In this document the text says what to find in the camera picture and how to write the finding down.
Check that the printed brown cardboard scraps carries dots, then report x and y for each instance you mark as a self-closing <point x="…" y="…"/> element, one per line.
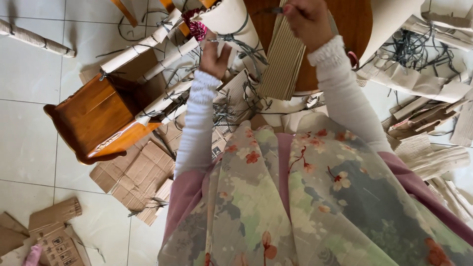
<point x="55" y="229"/>

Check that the person's right fingers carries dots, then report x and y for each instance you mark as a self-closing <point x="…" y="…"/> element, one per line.
<point x="293" y="10"/>

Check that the person's left fingers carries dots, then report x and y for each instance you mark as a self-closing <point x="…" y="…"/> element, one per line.
<point x="218" y="46"/>

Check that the round brown wooden table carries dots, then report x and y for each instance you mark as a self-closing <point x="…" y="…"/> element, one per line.
<point x="351" y="26"/>

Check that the person's left hand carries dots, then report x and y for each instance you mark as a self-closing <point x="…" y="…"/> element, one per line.
<point x="213" y="61"/>

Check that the long cardboard-wrapped chair leg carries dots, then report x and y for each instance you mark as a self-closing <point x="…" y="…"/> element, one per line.
<point x="140" y="48"/>

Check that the red patterned cloth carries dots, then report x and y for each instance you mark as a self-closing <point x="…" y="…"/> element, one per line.
<point x="196" y="26"/>

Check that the person's right hand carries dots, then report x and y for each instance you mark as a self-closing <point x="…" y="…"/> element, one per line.
<point x="310" y="24"/>

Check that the dark metal cutting tool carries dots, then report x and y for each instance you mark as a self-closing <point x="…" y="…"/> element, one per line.
<point x="271" y="10"/>

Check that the cardboard-wrapped wooden bar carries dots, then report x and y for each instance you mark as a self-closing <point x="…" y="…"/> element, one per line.
<point x="35" y="38"/>

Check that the brown wooden chair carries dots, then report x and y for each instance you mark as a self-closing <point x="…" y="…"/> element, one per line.
<point x="96" y="114"/>

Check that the heap of torn cardboard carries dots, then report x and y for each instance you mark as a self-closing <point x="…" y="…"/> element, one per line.
<point x="425" y="111"/>

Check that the small corrugated cardboard piece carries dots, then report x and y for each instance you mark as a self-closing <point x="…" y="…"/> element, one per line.
<point x="234" y="96"/>

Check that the floral patterned scarf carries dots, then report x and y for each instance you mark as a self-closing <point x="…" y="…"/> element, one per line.
<point x="314" y="207"/>

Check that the corrugated cardboard sheet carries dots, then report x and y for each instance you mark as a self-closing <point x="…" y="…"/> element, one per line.
<point x="282" y="66"/>

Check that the flattened brown cardboard pieces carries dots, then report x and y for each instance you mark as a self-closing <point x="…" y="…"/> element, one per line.
<point x="142" y="177"/>

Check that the pink cloth item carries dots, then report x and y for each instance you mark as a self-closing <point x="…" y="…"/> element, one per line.
<point x="34" y="256"/>

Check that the large cardboard-wrapped furniture roll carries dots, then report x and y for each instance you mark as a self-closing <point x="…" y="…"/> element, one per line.
<point x="231" y="18"/>

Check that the pink garment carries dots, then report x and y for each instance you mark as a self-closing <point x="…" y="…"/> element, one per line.
<point x="184" y="195"/>

